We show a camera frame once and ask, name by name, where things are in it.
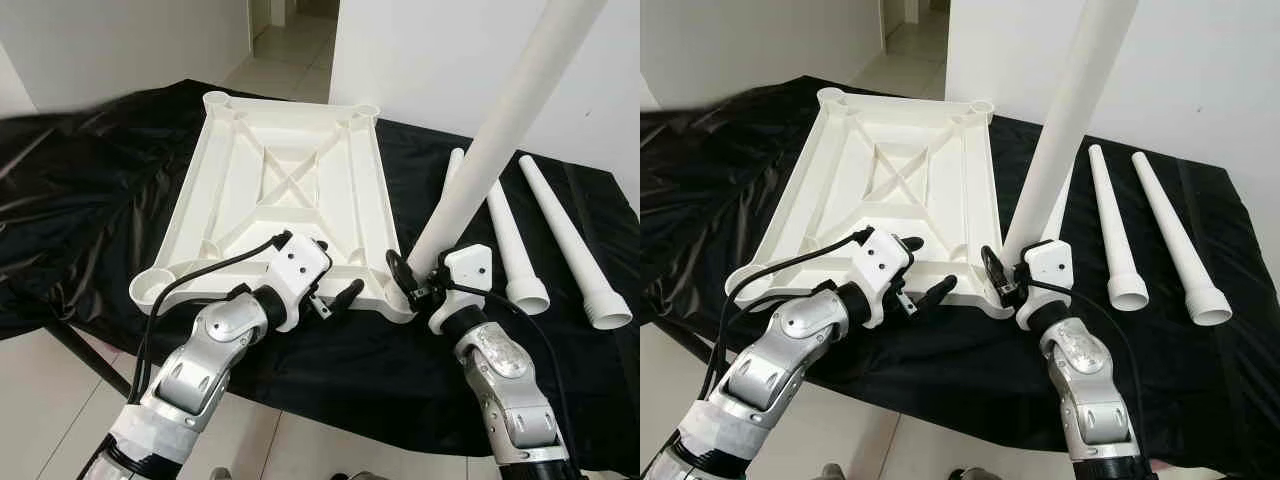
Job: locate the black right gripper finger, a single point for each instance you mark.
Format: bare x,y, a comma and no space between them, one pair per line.
993,268
398,272

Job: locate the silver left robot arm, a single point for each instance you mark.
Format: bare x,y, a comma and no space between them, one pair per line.
200,350
800,330

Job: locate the black table cloth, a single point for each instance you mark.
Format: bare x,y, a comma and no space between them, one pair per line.
350,380
950,380

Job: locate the black metal table leg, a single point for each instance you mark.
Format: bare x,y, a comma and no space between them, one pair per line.
90,360
690,342

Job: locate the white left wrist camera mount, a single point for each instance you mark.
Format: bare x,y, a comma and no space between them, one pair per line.
885,262
300,265

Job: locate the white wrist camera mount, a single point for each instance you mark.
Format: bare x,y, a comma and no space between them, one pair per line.
300,265
885,262
1050,265
465,270

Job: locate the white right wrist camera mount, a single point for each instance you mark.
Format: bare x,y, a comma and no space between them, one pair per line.
1050,265
465,270

